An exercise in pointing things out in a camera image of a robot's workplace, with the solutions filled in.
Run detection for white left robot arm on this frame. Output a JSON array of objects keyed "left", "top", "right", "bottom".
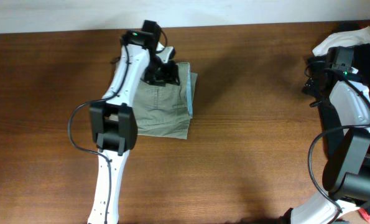
[{"left": 88, "top": 20, "right": 180, "bottom": 224}]

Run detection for black folded garment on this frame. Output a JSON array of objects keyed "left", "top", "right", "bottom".
[{"left": 307, "top": 43, "right": 370, "bottom": 218}]

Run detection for red object at corner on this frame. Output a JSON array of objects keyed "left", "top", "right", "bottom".
[{"left": 358, "top": 208, "right": 370, "bottom": 224}]

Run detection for khaki green shorts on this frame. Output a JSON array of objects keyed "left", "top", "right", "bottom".
[{"left": 133, "top": 62, "right": 198, "bottom": 139}]

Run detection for white folded garment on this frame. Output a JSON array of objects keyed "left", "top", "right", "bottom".
[{"left": 312, "top": 26, "right": 370, "bottom": 56}]

